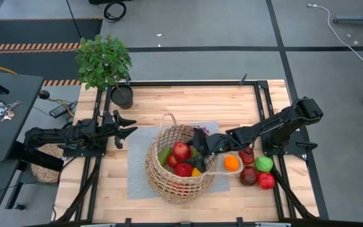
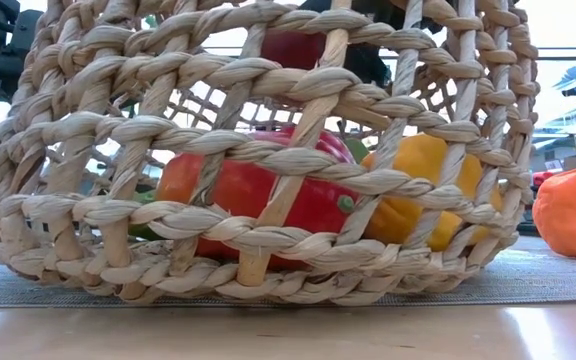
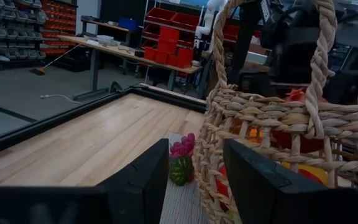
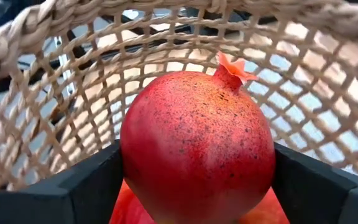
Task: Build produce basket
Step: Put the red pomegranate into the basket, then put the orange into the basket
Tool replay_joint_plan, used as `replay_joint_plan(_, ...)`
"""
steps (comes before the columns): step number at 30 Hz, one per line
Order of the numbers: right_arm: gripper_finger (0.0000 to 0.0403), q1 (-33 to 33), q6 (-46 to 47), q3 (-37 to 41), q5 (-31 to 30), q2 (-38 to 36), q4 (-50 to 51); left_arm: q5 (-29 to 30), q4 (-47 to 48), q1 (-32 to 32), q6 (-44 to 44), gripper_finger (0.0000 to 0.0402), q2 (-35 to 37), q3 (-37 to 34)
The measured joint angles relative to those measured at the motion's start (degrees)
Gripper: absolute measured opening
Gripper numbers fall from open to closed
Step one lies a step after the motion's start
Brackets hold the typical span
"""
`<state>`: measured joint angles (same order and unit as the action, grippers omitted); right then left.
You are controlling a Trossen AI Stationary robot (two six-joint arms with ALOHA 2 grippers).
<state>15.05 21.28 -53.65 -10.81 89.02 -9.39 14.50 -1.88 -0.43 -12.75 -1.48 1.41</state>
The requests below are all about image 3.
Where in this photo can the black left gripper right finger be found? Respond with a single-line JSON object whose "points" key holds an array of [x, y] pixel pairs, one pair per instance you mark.
{"points": [[275, 199]]}

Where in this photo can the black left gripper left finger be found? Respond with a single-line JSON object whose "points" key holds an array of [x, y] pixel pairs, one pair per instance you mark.
{"points": [[73, 205]]}

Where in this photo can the yellow fruit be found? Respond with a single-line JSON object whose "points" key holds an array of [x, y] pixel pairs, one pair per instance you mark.
{"points": [[309, 170]]}

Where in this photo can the red yellow peach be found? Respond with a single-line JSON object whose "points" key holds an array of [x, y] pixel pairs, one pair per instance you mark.
{"points": [[221, 183]]}

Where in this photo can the red tomato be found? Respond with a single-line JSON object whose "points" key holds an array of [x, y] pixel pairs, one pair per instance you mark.
{"points": [[291, 142]]}

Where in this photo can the orange fruit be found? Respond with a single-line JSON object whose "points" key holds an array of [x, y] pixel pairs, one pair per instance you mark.
{"points": [[255, 134]]}

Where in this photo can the woven straw basket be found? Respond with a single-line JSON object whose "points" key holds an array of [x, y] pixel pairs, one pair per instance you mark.
{"points": [[259, 109]]}

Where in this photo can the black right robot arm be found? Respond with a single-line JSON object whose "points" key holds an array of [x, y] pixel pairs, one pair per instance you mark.
{"points": [[291, 46]]}

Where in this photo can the grey woven table mat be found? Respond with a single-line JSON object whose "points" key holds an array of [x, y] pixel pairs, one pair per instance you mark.
{"points": [[182, 202]]}

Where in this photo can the watermelon slice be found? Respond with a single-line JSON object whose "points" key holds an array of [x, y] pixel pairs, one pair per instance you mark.
{"points": [[180, 171]]}

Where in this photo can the pink grape bunch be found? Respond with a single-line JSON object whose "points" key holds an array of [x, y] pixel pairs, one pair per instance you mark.
{"points": [[183, 146]]}

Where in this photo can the red spiky fruit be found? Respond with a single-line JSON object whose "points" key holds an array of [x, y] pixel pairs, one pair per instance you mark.
{"points": [[294, 95]]}

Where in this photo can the broom with orange head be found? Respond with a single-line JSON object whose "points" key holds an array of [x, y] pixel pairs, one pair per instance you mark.
{"points": [[40, 71]]}

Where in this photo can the wooden work table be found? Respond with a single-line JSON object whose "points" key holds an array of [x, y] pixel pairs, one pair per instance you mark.
{"points": [[120, 51]]}

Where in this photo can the red storage bin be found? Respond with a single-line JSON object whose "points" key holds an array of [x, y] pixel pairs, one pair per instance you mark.
{"points": [[185, 57], [166, 46], [169, 34], [150, 53]]}

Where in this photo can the clear plastic container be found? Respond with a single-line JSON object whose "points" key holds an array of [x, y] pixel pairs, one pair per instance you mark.
{"points": [[105, 39]]}

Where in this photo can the orange bin storage rack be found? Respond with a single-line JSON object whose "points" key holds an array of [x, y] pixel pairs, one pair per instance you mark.
{"points": [[59, 25]]}

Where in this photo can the grey bin storage rack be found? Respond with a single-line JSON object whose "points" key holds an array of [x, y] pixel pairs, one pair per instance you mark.
{"points": [[11, 31]]}

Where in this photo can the blue storage bin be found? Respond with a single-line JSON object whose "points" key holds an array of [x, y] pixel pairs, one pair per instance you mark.
{"points": [[129, 24]]}

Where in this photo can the metal rack with red trays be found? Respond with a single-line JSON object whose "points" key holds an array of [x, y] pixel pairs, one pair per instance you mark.
{"points": [[172, 18]]}

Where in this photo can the black table edge frame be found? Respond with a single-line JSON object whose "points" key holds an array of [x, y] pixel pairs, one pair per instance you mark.
{"points": [[73, 110]]}

